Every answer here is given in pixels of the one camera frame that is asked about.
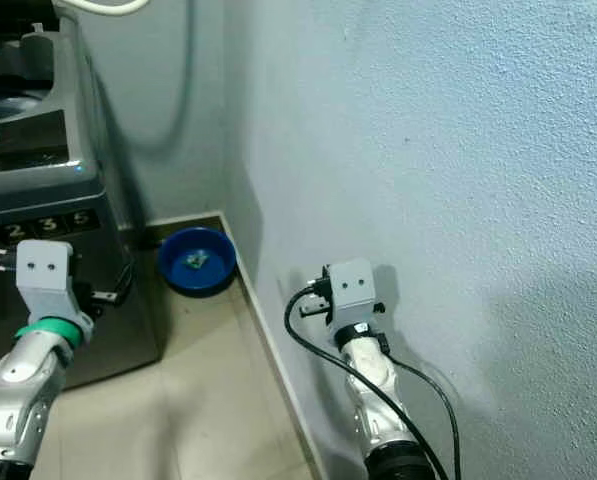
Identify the blue plastic basin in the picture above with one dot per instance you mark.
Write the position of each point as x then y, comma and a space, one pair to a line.
218, 272

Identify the grey top-load washing machine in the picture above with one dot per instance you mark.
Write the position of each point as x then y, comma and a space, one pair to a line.
28, 215

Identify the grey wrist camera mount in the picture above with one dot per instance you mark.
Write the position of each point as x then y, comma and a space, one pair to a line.
43, 278
351, 288

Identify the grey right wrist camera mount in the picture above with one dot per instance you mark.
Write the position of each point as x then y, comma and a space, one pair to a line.
351, 288

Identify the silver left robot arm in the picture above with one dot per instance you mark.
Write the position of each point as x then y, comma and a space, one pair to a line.
28, 385

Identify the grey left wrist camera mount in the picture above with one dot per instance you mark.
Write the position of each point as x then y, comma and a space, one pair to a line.
43, 278

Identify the small green item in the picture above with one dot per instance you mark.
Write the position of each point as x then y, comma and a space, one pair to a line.
195, 261

